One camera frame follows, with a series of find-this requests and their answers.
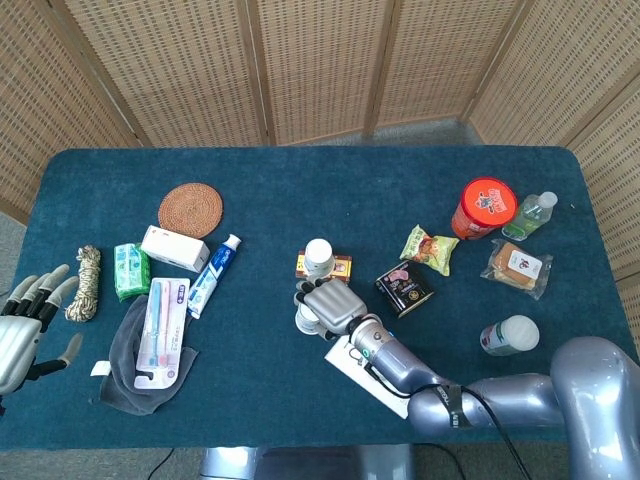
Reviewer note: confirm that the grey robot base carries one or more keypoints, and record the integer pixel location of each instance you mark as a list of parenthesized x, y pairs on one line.
[(310, 465)]

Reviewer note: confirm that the round woven rattan coaster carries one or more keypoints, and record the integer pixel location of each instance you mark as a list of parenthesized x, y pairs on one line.
[(190, 210)]

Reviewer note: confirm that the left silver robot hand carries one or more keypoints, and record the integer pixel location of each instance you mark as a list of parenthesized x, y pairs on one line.
[(20, 345)]

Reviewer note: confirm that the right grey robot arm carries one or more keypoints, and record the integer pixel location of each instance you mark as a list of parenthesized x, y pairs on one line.
[(525, 400)]

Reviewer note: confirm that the green plastic water bottle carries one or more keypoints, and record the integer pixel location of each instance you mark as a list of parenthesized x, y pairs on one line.
[(530, 217)]

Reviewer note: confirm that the grey cloth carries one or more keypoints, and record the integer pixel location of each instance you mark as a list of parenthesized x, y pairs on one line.
[(120, 360)]

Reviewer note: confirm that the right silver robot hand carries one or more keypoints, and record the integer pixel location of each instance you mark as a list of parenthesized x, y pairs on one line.
[(335, 305)]

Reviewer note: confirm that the white stapler box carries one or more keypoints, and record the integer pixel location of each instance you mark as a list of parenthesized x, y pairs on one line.
[(172, 247)]

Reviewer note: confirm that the woven bamboo folding screen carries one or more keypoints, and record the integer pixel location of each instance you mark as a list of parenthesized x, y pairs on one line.
[(320, 65)]

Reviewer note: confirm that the black glossy packet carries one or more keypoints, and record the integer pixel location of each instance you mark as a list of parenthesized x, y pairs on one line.
[(405, 290)]

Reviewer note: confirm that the packaged bread slice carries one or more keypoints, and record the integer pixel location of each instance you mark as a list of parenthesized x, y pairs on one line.
[(517, 267)]

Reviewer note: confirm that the blue table cloth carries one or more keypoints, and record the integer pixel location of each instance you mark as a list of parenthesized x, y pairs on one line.
[(300, 200)]

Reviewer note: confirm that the pink blue toothbrush pack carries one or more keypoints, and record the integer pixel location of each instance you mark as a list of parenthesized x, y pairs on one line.
[(160, 335)]

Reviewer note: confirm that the small yellow red box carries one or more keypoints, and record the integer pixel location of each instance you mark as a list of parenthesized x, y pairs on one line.
[(342, 267)]

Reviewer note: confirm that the green snack packet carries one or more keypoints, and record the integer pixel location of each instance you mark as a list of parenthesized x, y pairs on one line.
[(427, 247)]

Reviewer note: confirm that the white floral paper cup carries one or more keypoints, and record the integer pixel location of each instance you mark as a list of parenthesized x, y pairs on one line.
[(319, 255), (306, 322)]

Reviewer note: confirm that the white USB hub box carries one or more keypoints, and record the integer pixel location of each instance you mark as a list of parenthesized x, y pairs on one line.
[(345, 362)]

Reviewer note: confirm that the white lidded jar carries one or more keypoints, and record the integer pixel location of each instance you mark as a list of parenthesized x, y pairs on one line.
[(515, 335)]

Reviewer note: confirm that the blue white toothpaste tube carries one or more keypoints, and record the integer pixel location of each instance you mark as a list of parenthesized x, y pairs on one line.
[(212, 275)]

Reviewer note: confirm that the red instant noodle tub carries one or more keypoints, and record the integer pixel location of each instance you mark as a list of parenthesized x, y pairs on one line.
[(487, 202)]

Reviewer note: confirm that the green wet wipes pack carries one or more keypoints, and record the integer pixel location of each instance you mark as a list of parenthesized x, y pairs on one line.
[(131, 272)]

